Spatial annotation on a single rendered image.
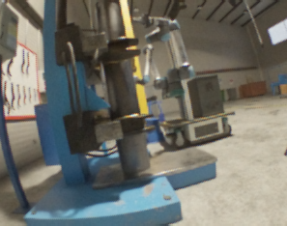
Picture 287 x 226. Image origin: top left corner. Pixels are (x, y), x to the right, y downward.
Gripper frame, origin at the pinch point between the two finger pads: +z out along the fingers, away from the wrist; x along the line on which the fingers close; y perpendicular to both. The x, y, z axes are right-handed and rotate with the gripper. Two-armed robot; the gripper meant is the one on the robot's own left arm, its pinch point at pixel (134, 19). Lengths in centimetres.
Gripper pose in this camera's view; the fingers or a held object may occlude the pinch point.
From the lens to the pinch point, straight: 149.1
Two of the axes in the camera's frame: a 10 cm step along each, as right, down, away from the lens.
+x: 1.9, 9.8, 0.2
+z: -8.7, 1.7, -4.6
